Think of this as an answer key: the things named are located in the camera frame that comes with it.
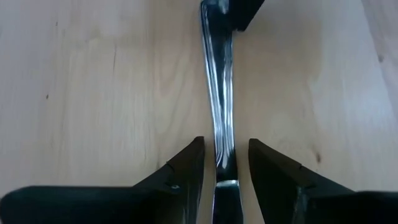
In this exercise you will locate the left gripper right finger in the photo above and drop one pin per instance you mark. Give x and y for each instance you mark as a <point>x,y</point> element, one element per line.
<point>280,193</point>

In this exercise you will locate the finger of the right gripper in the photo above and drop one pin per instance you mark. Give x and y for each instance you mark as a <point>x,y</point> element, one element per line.
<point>244,12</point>

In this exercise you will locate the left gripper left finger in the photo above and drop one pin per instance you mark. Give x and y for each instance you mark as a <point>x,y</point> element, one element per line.
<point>174,193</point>

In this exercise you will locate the silver table knife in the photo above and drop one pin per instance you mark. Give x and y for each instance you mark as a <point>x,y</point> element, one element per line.
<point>222,93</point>

